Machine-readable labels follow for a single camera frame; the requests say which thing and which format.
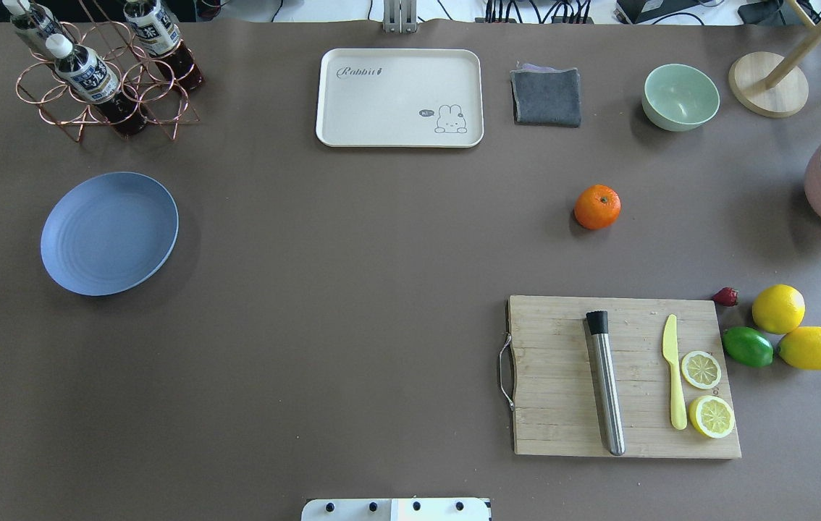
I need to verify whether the orange mandarin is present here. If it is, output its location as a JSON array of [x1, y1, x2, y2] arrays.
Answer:
[[573, 185, 622, 230]]

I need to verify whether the blue plate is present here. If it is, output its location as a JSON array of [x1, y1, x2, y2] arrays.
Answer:
[[40, 171, 180, 297]]

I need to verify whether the cream rabbit tray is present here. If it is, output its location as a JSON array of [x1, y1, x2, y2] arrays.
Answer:
[[315, 48, 484, 148]]

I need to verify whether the steel muddler black tip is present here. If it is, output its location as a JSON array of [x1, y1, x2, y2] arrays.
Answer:
[[586, 310, 626, 457]]

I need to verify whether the bamboo cutting board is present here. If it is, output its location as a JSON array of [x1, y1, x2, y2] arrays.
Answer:
[[508, 295, 741, 459]]

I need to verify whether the grey folded cloth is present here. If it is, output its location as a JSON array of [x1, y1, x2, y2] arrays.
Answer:
[[510, 63, 582, 128]]

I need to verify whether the yellow plastic knife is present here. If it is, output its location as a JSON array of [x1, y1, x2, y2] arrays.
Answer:
[[662, 314, 688, 430]]

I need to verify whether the thin lemon slice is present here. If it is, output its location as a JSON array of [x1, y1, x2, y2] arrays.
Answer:
[[680, 350, 723, 390]]

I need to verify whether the green bowl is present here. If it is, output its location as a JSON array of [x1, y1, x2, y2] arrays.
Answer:
[[642, 64, 720, 132]]

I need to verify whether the red strawberry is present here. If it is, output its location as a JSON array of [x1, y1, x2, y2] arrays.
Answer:
[[711, 287, 738, 307]]

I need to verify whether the thick lemon half slice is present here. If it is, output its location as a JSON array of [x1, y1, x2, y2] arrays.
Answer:
[[688, 396, 736, 439]]

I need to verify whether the green lime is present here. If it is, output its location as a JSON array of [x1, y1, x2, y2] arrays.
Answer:
[[721, 326, 775, 368]]

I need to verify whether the tea bottle upper rack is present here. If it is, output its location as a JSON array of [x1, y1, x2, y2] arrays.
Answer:
[[122, 1, 204, 93]]

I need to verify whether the yellow lemon near strawberry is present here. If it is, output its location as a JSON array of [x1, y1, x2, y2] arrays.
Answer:
[[751, 284, 807, 334]]

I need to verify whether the tea bottle lower front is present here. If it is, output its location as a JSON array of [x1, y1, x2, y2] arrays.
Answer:
[[46, 34, 147, 136]]

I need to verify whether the tea bottle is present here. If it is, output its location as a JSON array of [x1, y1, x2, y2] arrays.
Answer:
[[46, 34, 147, 136], [2, 0, 70, 60]]

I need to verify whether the wooden cup tree stand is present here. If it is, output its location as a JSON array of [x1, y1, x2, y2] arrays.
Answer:
[[728, 14, 821, 118]]

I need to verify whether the yellow lemon near lime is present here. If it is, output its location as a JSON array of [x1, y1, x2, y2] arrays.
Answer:
[[778, 326, 821, 370]]

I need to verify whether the tea bottle lower side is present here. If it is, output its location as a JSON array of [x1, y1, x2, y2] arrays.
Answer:
[[2, 0, 70, 60]]

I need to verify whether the aluminium frame post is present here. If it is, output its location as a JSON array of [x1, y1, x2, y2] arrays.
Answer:
[[383, 0, 418, 34]]

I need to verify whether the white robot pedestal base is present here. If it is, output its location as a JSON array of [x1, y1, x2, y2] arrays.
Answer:
[[300, 497, 492, 520]]

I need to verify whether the copper wire bottle rack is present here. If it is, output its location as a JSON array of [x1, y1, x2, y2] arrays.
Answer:
[[14, 1, 199, 143]]

